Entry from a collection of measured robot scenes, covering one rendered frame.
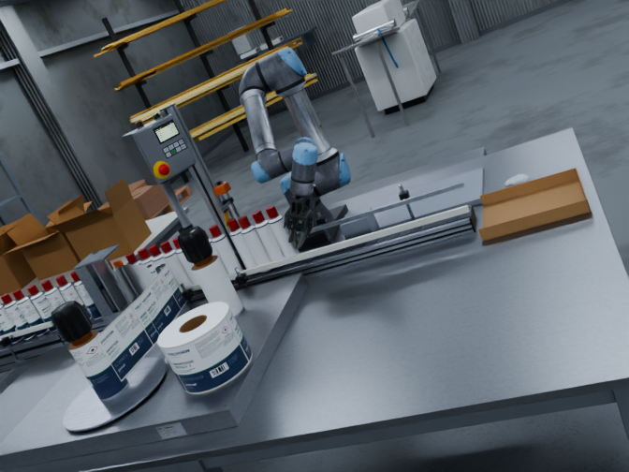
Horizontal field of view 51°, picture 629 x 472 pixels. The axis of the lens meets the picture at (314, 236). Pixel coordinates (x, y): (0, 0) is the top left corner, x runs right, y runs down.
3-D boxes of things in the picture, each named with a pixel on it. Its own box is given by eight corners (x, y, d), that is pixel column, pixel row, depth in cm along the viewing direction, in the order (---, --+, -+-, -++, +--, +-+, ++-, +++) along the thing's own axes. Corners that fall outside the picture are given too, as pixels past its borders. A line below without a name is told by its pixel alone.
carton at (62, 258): (21, 293, 393) (-13, 240, 382) (69, 253, 440) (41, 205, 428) (77, 274, 377) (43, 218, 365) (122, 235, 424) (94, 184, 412)
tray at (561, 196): (482, 242, 189) (477, 229, 188) (483, 206, 212) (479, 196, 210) (591, 212, 178) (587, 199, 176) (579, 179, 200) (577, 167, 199)
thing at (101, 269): (109, 331, 235) (72, 270, 226) (126, 311, 246) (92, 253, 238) (139, 322, 229) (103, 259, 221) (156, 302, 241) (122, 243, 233)
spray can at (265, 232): (271, 270, 223) (246, 217, 217) (276, 262, 228) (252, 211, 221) (285, 266, 221) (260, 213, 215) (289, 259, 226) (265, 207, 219)
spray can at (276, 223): (285, 265, 222) (260, 213, 215) (290, 258, 226) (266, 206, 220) (299, 262, 219) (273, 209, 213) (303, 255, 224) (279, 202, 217)
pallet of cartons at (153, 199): (146, 210, 899) (131, 183, 886) (195, 193, 867) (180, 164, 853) (100, 248, 798) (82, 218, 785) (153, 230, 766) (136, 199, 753)
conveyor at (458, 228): (64, 345, 257) (57, 335, 256) (79, 330, 267) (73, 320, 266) (475, 232, 196) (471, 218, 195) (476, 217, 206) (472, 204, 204)
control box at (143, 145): (147, 186, 229) (121, 136, 223) (186, 164, 237) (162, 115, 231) (158, 184, 220) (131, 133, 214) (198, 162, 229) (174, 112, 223)
